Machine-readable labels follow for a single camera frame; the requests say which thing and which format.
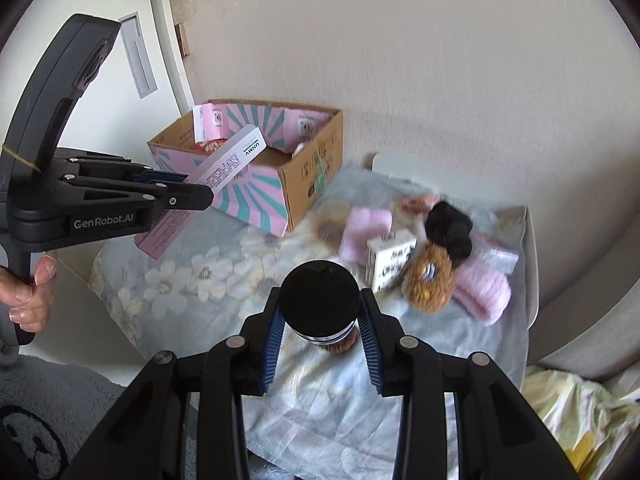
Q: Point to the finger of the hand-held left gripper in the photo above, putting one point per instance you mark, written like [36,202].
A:
[190,199]
[160,176]

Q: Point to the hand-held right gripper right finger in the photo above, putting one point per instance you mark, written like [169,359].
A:
[372,360]

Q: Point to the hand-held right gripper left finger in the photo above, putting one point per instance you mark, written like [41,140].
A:
[272,355]

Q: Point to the long pink carton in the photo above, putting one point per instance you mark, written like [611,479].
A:
[230,160]

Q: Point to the brown plush toy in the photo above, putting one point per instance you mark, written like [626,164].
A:
[430,285]

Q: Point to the white box with black script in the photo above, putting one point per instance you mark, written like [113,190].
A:
[392,260]

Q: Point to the cardboard box with striped lining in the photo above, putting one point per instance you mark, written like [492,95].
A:
[300,185]

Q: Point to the pale pink fuzzy cloth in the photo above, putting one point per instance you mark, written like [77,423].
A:
[365,232]

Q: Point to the pink ribbed fuzzy sock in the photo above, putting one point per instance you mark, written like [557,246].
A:
[485,292]

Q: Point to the black fuzzy cloth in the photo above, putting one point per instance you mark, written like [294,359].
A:
[450,230]

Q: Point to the clear plastic case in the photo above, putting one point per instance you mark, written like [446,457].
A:
[497,255]

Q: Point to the person's left hand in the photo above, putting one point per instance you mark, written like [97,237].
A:
[35,310]

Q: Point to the red patterned packet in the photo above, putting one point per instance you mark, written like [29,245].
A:
[207,146]

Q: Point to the floral blue cloth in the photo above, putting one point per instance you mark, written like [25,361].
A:
[200,265]

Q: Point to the small white plastic piece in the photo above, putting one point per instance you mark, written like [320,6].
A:
[299,149]

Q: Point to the brown door hinge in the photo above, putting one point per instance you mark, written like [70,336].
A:
[183,40]

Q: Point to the clear tape roll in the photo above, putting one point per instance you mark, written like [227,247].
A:
[327,225]

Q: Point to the grey rug with smiley face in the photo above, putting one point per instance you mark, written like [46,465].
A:
[75,400]

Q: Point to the pale yellow cloth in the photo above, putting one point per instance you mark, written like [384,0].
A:
[575,410]

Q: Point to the beige curved furniture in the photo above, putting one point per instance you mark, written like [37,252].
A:
[590,320]

